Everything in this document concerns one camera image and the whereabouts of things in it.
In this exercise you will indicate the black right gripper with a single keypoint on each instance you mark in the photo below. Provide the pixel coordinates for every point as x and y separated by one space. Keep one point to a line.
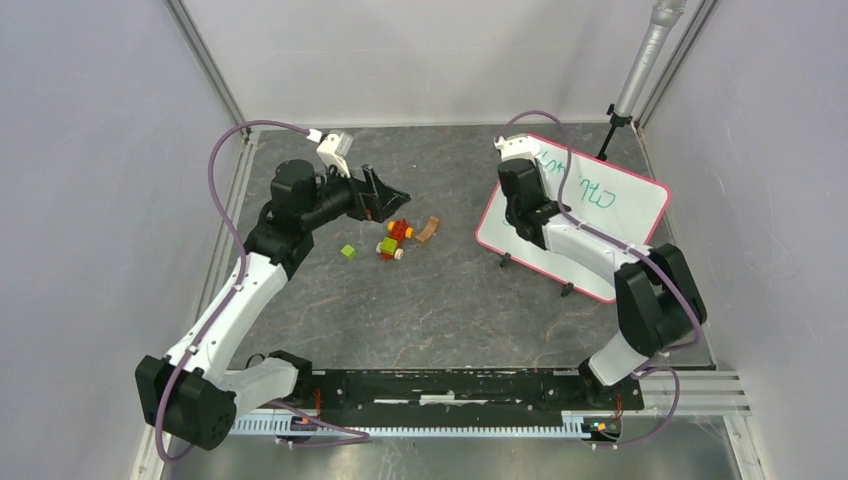
539 177

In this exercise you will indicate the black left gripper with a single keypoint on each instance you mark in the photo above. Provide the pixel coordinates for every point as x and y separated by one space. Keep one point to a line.
376 203

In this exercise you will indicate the pink framed whiteboard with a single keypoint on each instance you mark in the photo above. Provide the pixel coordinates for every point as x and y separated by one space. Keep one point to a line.
624 205

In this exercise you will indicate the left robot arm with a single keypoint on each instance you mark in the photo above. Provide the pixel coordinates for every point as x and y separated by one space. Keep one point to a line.
189 392

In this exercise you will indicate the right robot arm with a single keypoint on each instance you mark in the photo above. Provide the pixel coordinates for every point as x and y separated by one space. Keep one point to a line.
658 302

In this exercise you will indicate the red yellow toy block car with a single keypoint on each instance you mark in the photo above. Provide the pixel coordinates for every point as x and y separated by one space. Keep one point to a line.
391 246

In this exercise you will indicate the brown curved block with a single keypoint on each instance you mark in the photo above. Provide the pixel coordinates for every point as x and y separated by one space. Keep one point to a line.
427 232

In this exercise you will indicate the green cube block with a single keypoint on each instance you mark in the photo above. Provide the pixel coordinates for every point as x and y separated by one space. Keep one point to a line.
348 251

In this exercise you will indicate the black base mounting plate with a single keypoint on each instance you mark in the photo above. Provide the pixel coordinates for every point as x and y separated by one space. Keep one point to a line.
526 397

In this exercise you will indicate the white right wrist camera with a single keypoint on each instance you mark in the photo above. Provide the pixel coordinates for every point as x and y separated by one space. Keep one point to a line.
520 146

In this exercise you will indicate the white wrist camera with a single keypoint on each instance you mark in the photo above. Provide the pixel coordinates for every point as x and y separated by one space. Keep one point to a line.
520 146
333 148

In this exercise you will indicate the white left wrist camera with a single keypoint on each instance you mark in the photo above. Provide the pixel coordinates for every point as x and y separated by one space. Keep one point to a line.
333 148

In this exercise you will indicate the white slotted cable duct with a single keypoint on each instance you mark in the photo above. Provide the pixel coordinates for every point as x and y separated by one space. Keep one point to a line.
272 423

